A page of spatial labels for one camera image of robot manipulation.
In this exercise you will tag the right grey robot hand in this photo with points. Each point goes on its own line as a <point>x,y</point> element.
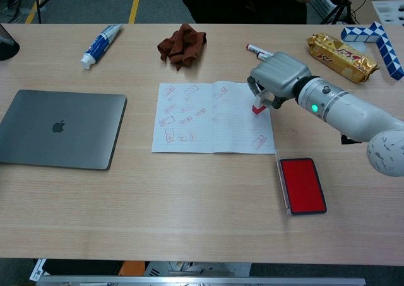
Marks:
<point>281,74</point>

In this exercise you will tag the small red white stamp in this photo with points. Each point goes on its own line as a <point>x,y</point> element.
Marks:
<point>259,103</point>

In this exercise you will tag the open lined notebook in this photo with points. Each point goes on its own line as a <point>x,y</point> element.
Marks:
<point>202,131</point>

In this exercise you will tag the white plastic basket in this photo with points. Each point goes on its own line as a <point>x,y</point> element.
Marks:
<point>323,2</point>

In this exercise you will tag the red capped whiteboard marker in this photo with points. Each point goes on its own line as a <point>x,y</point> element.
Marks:
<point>255,49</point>

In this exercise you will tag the black tripod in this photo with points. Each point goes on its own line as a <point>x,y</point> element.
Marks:
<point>339,9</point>
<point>39,2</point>

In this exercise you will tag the gold snack package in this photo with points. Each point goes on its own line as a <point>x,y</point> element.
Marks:
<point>341,55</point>

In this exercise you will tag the cardboard box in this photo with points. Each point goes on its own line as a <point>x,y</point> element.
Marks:
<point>363,8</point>

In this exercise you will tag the person in black clothes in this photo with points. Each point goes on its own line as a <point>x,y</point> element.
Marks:
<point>227,2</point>

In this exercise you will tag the white round disc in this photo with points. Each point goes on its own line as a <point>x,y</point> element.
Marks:
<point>360,48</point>

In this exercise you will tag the blue white snake puzzle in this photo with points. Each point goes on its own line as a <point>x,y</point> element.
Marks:
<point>383,43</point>

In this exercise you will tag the brown crumpled cloth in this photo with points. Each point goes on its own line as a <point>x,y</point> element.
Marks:
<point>183,47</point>

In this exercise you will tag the red ink pad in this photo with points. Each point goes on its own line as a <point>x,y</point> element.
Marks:
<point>303,186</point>

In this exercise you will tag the blue white toothpaste tube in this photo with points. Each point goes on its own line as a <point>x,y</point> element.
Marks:
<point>99,44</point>

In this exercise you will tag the grey laptop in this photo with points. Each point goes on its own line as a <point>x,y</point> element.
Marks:
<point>60,128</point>

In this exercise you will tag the orange object under table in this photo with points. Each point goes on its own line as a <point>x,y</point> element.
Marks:
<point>132,268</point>

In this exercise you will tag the black rounded object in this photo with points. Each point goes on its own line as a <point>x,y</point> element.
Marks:
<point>7,47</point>

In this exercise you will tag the white label sheet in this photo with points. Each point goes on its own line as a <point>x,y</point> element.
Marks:
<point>37,270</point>

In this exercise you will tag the aluminium rail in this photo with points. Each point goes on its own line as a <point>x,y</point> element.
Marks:
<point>189,282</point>

